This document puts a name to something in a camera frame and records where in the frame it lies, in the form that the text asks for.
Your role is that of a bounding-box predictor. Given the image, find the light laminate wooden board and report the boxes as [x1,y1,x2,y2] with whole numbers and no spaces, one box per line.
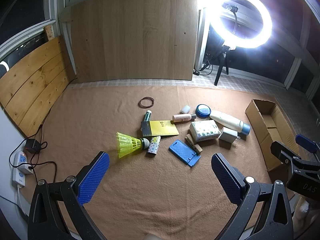
[70,0,199,83]

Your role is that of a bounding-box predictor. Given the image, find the blue phone stand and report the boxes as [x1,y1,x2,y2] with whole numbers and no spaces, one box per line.
[169,139,201,167]

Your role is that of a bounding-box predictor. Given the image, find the brown rubber bands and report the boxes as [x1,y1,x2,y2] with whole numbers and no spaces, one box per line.
[139,97,155,109]

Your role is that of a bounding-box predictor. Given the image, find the person's right hand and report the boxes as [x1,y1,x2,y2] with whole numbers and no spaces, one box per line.
[293,196,320,233]

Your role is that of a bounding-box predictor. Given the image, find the wooden clothespin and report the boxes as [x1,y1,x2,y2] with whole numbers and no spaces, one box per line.
[185,134,202,155]

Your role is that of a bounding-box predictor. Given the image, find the black power adapter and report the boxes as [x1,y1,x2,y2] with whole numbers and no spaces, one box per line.
[24,139,42,153]

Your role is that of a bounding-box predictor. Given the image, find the yellow plastic shuttlecock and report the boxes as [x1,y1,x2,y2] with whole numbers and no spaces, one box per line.
[116,132,150,159]

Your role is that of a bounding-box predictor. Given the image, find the white lotion bottle blue cap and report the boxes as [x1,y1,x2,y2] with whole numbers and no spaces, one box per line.
[209,110,251,135]

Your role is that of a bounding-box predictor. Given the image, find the black chair leg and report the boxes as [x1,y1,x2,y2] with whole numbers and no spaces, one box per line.
[214,45,237,87]

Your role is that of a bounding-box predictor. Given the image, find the pine wood panel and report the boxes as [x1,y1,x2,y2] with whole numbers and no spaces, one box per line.
[0,26,77,138]

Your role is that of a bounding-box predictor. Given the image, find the blue round tin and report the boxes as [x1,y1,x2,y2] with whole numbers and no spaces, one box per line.
[195,104,212,118]

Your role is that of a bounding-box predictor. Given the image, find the ring light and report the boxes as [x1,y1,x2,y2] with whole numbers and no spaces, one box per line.
[209,0,273,50]

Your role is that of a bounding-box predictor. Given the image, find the printed tissue pack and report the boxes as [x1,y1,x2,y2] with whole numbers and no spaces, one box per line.
[189,119,222,142]

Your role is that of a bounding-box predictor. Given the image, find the cardboard box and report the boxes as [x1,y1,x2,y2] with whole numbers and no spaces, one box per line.
[245,99,300,172]

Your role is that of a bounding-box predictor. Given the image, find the bundle of black cables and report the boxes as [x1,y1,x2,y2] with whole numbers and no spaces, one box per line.
[200,52,218,76]

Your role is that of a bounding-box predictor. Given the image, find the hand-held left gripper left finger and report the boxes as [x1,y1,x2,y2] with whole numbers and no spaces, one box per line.
[27,151,110,240]

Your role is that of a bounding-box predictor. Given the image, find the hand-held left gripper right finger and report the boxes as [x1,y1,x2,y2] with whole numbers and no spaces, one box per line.
[211,152,294,240]

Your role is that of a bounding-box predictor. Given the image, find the patterned small cylinder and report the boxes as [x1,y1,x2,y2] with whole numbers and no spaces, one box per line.
[146,136,161,157]

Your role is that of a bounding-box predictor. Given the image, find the black gooseneck phone holder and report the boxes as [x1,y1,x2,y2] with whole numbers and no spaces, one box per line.
[222,2,239,34]

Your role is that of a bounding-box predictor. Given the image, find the white power strip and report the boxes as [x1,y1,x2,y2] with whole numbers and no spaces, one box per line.
[12,150,34,188]

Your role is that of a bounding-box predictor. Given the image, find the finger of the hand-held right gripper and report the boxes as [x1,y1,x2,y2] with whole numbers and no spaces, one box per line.
[271,141,302,167]
[295,134,320,155]

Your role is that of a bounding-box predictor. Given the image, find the small pink bottle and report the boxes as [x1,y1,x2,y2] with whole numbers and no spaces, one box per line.
[172,114,197,123]

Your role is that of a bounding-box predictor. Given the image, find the thin black cable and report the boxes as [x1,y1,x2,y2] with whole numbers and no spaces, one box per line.
[10,124,58,183]

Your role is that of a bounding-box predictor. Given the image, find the white charger plug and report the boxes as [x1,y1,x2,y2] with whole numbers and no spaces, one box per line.
[219,127,242,144]

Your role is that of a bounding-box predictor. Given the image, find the yellow and grey card package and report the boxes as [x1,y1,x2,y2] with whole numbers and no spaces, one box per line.
[141,120,180,138]

